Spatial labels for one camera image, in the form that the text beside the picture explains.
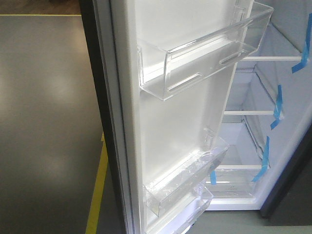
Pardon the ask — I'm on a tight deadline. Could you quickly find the yellow floor tape line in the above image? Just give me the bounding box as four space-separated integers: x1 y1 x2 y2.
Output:
85 133 108 234

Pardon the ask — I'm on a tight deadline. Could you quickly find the dark grey fridge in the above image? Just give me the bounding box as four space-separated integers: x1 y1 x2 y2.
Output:
206 0 312 221

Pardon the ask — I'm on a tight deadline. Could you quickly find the lower clear door bin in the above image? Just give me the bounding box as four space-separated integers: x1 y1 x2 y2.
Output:
143 127 229 217

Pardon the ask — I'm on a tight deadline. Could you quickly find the fridge door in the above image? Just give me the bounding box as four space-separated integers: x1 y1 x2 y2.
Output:
78 0 274 234

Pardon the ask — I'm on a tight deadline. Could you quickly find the blue tape strip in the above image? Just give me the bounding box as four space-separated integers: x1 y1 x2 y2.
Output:
292 13 312 74
210 171 217 185
252 136 270 182
270 84 284 130

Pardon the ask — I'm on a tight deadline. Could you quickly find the clear crisper drawer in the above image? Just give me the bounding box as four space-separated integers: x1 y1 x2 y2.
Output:
205 169 260 198

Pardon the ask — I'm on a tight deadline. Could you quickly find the clear door bin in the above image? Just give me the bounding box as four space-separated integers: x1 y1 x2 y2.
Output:
143 127 229 217
135 0 273 101
144 183 213 234

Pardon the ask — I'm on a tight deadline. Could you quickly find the bottom clear door bin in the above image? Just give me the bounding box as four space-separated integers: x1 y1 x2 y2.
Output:
144 183 213 234

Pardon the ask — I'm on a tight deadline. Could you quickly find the upper clear door bin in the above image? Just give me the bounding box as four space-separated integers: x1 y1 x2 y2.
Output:
135 0 273 101

